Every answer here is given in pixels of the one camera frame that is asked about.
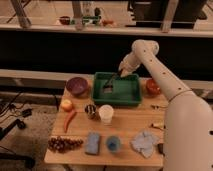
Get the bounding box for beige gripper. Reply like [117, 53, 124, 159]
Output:
[118, 53, 141, 77]

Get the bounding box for black dish brush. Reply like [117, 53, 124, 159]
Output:
[103, 73, 118, 93]

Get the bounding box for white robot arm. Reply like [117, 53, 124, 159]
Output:
[119, 40, 213, 171]

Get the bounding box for green plastic tray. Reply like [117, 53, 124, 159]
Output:
[91, 72, 142, 106]

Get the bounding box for metal fork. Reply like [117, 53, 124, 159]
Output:
[150, 105, 167, 109]

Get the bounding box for red background object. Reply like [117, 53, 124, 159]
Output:
[101, 20, 114, 26]

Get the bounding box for white plastic cup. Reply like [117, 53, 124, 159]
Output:
[99, 105, 114, 125]

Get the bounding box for purple bowl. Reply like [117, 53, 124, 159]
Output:
[66, 77, 88, 96]

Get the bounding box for striped small cup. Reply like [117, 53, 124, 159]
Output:
[85, 104, 97, 119]

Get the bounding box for green background box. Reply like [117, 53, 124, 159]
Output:
[82, 16, 100, 25]

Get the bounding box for orange carrot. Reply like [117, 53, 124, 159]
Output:
[63, 110, 76, 133]

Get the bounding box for yellow red apple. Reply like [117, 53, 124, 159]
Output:
[61, 99, 73, 112]

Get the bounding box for dark red background bowl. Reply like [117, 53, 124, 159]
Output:
[59, 16, 70, 25]

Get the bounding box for small blue cup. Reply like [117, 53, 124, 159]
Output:
[106, 136, 121, 153]

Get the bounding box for light blue cloth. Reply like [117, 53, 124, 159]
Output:
[130, 131, 159, 158]

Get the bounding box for black rectangular block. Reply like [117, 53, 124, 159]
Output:
[157, 143, 164, 155]

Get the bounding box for blue sponge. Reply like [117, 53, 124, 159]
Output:
[85, 132, 100, 155]

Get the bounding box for bunch of dark grapes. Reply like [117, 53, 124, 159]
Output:
[48, 136, 83, 153]

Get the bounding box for wooden handled knife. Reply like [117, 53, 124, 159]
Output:
[151, 122, 164, 130]

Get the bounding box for black cables on floor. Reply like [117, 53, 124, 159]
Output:
[0, 89, 36, 169]

